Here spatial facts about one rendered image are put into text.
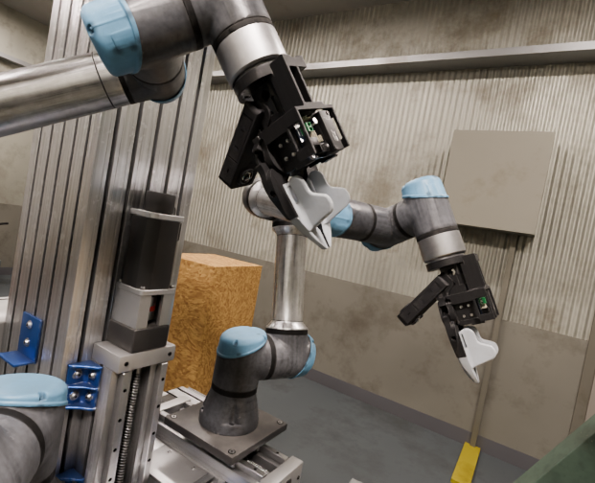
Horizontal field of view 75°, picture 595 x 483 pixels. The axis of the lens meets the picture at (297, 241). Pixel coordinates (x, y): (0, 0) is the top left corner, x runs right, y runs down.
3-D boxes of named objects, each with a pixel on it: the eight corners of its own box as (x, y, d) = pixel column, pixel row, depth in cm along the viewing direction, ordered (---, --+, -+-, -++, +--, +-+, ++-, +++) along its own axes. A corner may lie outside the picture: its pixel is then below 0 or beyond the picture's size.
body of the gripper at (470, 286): (496, 323, 61) (470, 250, 63) (442, 333, 65) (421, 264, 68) (501, 318, 67) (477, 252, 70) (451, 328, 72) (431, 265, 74)
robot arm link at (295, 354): (248, 376, 105) (261, 183, 113) (293, 373, 113) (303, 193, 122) (270, 385, 95) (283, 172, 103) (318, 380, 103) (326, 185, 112)
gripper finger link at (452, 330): (465, 358, 62) (447, 305, 64) (455, 359, 63) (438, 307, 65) (469, 353, 66) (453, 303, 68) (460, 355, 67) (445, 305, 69)
